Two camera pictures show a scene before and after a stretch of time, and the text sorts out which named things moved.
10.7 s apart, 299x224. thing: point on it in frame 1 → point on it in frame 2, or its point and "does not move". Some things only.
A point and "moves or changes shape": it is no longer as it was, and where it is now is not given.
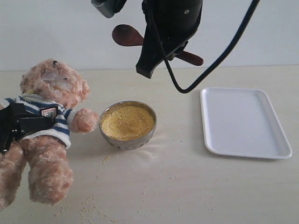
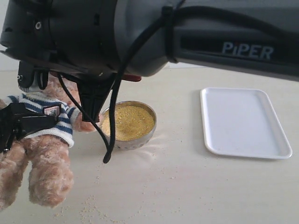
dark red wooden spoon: [127, 35] moves or changes shape
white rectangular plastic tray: [242, 122] does not move
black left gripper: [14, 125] does not move
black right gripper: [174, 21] → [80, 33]
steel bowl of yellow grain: [128, 124] does not move
